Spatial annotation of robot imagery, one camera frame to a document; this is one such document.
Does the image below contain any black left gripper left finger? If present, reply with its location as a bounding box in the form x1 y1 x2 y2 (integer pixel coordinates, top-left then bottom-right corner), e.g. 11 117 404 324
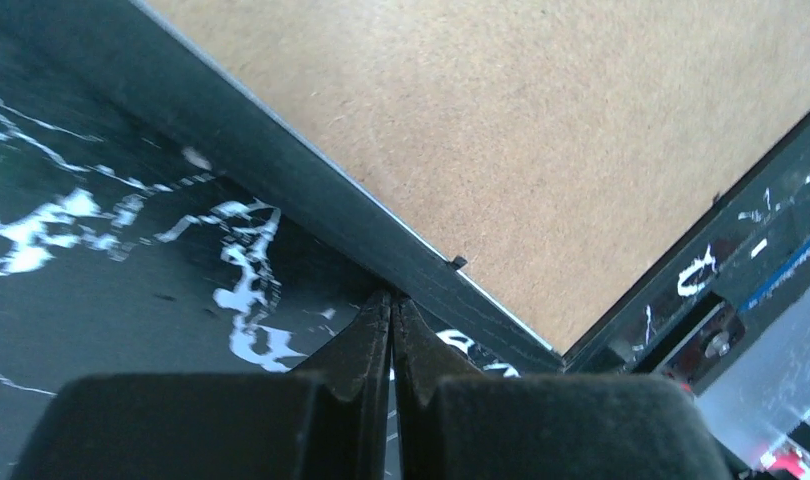
11 290 391 479

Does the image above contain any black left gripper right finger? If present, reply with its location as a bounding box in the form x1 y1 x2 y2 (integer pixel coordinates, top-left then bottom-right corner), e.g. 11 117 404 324
391 299 730 479

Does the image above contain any black picture frame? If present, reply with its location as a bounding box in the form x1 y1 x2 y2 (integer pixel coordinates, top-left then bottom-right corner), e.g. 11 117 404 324
0 1 810 373

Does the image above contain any brown cardboard backing board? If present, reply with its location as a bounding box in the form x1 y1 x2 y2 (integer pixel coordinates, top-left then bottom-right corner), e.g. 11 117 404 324
154 1 810 351

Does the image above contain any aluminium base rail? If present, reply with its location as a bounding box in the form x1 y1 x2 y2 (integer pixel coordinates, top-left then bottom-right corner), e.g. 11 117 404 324
697 285 810 479

